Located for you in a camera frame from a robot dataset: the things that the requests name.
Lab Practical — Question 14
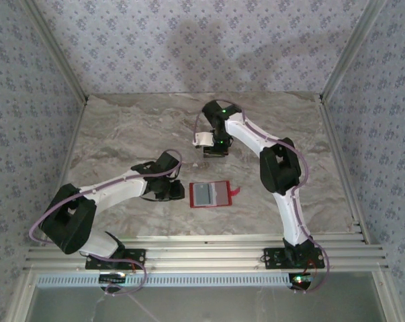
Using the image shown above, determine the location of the red card holder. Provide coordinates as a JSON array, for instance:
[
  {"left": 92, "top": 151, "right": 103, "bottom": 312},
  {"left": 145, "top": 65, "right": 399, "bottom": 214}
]
[{"left": 189, "top": 180, "right": 240, "bottom": 209}]

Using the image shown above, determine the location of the left black controller board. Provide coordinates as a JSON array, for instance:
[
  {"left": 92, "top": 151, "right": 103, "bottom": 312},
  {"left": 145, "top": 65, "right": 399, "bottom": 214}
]
[{"left": 99, "top": 273, "right": 128, "bottom": 285}]

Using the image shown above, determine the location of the black controller board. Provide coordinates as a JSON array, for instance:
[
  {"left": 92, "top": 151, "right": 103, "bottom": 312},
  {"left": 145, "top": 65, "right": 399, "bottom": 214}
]
[
  {"left": 288, "top": 272, "right": 316, "bottom": 290},
  {"left": 99, "top": 273, "right": 128, "bottom": 285}
]

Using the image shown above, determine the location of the right black controller board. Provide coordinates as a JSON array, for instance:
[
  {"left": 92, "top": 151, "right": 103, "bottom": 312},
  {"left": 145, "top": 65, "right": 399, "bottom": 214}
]
[{"left": 288, "top": 272, "right": 316, "bottom": 290}]

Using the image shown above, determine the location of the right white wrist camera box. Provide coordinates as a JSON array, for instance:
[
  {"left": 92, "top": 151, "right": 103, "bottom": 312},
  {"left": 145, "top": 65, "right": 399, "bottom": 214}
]
[{"left": 192, "top": 131, "right": 215, "bottom": 148}]

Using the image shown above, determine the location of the aluminium mounting rail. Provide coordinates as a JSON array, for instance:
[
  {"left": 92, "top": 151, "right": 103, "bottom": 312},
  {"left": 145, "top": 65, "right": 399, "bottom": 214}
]
[{"left": 23, "top": 234, "right": 390, "bottom": 272}]

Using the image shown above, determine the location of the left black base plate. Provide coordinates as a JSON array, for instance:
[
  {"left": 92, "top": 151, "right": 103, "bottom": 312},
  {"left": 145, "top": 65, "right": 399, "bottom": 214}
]
[{"left": 85, "top": 248, "right": 146, "bottom": 270}]

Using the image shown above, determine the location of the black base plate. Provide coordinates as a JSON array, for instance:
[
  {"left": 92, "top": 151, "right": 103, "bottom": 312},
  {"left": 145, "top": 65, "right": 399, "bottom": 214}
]
[
  {"left": 85, "top": 248, "right": 146, "bottom": 270},
  {"left": 263, "top": 247, "right": 326, "bottom": 269}
]

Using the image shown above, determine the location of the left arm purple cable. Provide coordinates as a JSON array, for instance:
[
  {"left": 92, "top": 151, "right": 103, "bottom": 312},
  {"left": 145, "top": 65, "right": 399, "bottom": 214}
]
[{"left": 29, "top": 149, "right": 183, "bottom": 297}]

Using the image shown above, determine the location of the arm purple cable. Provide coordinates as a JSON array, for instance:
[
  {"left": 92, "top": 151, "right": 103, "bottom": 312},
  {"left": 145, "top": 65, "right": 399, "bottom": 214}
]
[
  {"left": 192, "top": 99, "right": 330, "bottom": 296},
  {"left": 29, "top": 149, "right": 183, "bottom": 297}
]

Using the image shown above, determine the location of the grey slotted cable duct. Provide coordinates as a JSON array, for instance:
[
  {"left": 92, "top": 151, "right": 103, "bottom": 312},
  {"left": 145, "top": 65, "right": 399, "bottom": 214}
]
[{"left": 36, "top": 271, "right": 292, "bottom": 288}]

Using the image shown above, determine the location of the aluminium side rail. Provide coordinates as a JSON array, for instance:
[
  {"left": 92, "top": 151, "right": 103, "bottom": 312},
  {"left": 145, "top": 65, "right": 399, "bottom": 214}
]
[
  {"left": 39, "top": 95, "right": 91, "bottom": 248},
  {"left": 318, "top": 93, "right": 371, "bottom": 245}
]

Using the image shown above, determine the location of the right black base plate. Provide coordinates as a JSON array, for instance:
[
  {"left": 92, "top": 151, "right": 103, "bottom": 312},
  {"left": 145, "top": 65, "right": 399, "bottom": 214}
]
[{"left": 263, "top": 247, "right": 326, "bottom": 269}]

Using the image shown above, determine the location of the aluminium corner post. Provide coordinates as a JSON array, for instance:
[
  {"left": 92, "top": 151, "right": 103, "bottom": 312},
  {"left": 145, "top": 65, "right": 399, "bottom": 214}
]
[
  {"left": 20, "top": 0, "right": 89, "bottom": 103},
  {"left": 321, "top": 0, "right": 388, "bottom": 101}
]

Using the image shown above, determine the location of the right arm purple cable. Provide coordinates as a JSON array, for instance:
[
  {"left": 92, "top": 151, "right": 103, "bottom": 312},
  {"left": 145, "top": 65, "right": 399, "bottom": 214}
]
[{"left": 192, "top": 99, "right": 330, "bottom": 296}]

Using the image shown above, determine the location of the aluminium frame bar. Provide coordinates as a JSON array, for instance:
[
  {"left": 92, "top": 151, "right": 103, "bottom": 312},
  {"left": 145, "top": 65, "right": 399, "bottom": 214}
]
[
  {"left": 373, "top": 270, "right": 405, "bottom": 322},
  {"left": 7, "top": 270, "right": 38, "bottom": 322}
]

